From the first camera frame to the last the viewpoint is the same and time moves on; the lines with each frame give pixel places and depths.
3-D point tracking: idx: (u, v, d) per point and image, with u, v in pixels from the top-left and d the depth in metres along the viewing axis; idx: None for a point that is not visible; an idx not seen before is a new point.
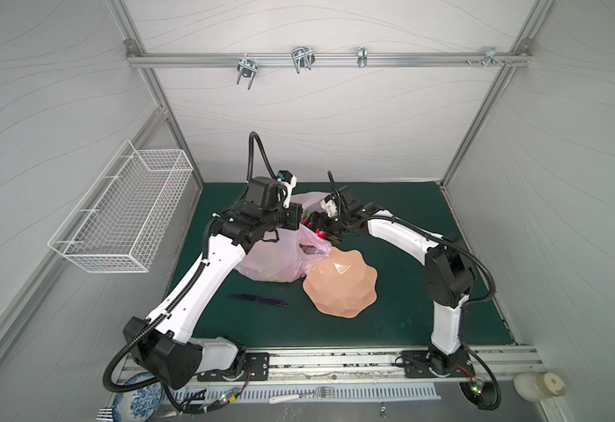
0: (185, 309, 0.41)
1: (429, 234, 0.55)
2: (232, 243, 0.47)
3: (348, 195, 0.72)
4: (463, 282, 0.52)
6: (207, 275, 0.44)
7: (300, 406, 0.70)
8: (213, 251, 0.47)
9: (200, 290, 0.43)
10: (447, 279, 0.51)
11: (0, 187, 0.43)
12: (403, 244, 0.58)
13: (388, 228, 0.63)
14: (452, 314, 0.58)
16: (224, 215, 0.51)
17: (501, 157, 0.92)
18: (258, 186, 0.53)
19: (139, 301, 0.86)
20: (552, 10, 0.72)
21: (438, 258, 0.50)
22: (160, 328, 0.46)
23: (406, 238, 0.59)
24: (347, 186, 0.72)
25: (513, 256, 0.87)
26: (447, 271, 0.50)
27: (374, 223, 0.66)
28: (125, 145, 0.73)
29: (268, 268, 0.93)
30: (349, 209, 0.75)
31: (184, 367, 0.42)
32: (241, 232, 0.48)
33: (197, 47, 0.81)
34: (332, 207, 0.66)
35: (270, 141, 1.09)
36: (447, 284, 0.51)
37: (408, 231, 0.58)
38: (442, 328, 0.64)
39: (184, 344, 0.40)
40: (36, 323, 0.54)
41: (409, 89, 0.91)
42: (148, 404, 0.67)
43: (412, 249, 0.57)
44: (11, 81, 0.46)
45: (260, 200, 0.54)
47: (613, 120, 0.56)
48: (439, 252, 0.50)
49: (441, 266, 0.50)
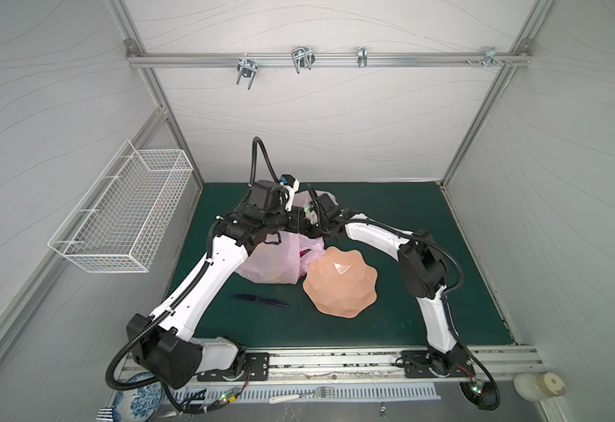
0: (188, 306, 0.42)
1: (400, 232, 0.59)
2: (236, 243, 0.49)
3: (326, 201, 0.76)
4: (435, 272, 0.56)
6: (211, 274, 0.45)
7: (300, 406, 0.70)
8: (216, 251, 0.48)
9: (203, 288, 0.44)
10: (420, 272, 0.54)
11: (0, 187, 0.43)
12: (378, 243, 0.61)
13: (364, 229, 0.67)
14: (434, 305, 0.60)
16: (228, 218, 0.52)
17: (501, 157, 0.92)
18: (260, 190, 0.55)
19: (140, 301, 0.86)
20: (552, 10, 0.72)
21: (409, 253, 0.54)
22: (164, 324, 0.47)
23: (380, 238, 0.63)
24: (325, 192, 0.76)
25: (512, 256, 0.87)
26: (417, 265, 0.54)
27: (351, 228, 0.70)
28: (125, 145, 0.73)
29: (270, 270, 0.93)
30: (328, 215, 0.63)
31: (186, 366, 0.43)
32: (245, 235, 0.50)
33: (198, 47, 0.81)
34: (314, 214, 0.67)
35: (269, 141, 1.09)
36: (419, 277, 0.55)
37: (382, 231, 0.62)
38: (430, 324, 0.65)
39: (186, 341, 0.41)
40: (36, 323, 0.54)
41: (409, 89, 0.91)
42: (148, 404, 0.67)
43: (386, 246, 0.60)
44: (11, 81, 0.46)
45: (262, 203, 0.55)
47: (613, 120, 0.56)
48: (410, 248, 0.54)
49: (411, 260, 0.54)
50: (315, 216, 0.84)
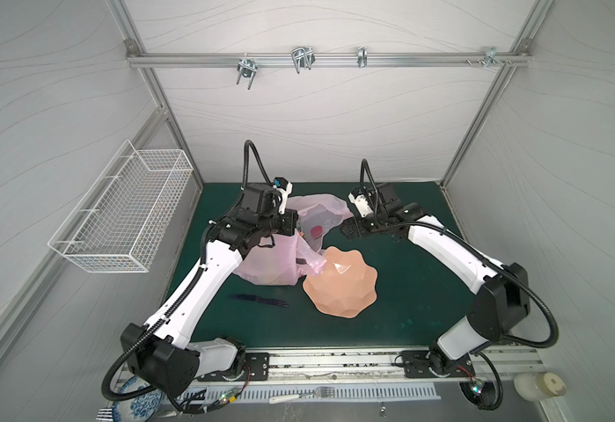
0: (184, 313, 0.41)
1: (488, 261, 0.47)
2: (230, 248, 0.48)
3: (387, 193, 0.65)
4: (512, 317, 0.46)
6: (205, 280, 0.45)
7: (299, 406, 0.70)
8: (211, 257, 0.47)
9: (198, 295, 0.43)
10: (501, 315, 0.44)
11: (0, 186, 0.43)
12: (452, 262, 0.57)
13: (434, 238, 0.55)
14: (479, 338, 0.55)
16: (221, 221, 0.52)
17: (501, 156, 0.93)
18: (254, 192, 0.54)
19: (140, 301, 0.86)
20: (552, 10, 0.72)
21: (496, 290, 0.43)
22: (159, 333, 0.46)
23: (458, 258, 0.51)
24: (387, 184, 0.64)
25: (512, 256, 0.87)
26: (501, 305, 0.43)
27: (419, 231, 0.58)
28: (124, 145, 0.73)
29: (267, 272, 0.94)
30: (389, 208, 0.65)
31: (184, 374, 0.43)
32: (238, 238, 0.49)
33: (197, 47, 0.81)
34: (362, 202, 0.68)
35: (269, 142, 1.08)
36: (498, 321, 0.45)
37: (464, 253, 0.50)
38: (456, 340, 0.62)
39: (183, 349, 0.40)
40: (37, 323, 0.54)
41: (410, 89, 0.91)
42: (148, 404, 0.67)
43: (463, 270, 0.51)
44: (11, 81, 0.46)
45: (256, 206, 0.55)
47: (613, 120, 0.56)
48: (496, 283, 0.43)
49: (498, 300, 0.43)
50: (369, 207, 0.75)
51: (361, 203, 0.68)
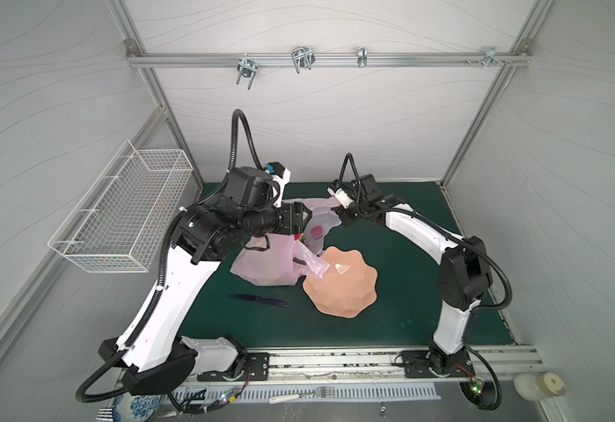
0: (146, 341, 0.37)
1: (450, 234, 0.53)
2: (192, 259, 0.37)
3: (369, 185, 0.71)
4: (476, 286, 0.51)
6: (165, 302, 0.37)
7: (300, 406, 0.70)
8: (172, 271, 0.38)
9: (158, 321, 0.37)
10: (461, 280, 0.50)
11: (1, 187, 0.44)
12: (420, 239, 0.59)
13: (407, 222, 0.61)
14: (460, 316, 0.57)
16: (194, 212, 0.39)
17: (501, 156, 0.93)
18: (241, 179, 0.40)
19: (139, 301, 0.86)
20: (552, 10, 0.72)
21: (456, 258, 0.49)
22: (126, 360, 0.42)
23: (424, 235, 0.58)
24: (369, 175, 0.70)
25: (512, 256, 0.87)
26: (461, 272, 0.49)
27: (392, 217, 0.65)
28: (124, 145, 0.73)
29: (267, 273, 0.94)
30: (369, 199, 0.74)
31: (172, 376, 0.42)
32: (206, 239, 0.37)
33: (196, 47, 0.81)
34: (341, 195, 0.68)
35: (268, 141, 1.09)
36: (459, 287, 0.51)
37: (427, 228, 0.56)
38: (444, 328, 0.64)
39: (153, 372, 0.38)
40: (37, 323, 0.54)
41: (409, 89, 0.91)
42: (148, 404, 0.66)
43: (428, 246, 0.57)
44: (10, 81, 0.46)
45: (241, 198, 0.41)
47: (612, 120, 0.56)
48: (457, 251, 0.49)
49: (456, 267, 0.49)
50: (350, 199, 0.82)
51: (340, 195, 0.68)
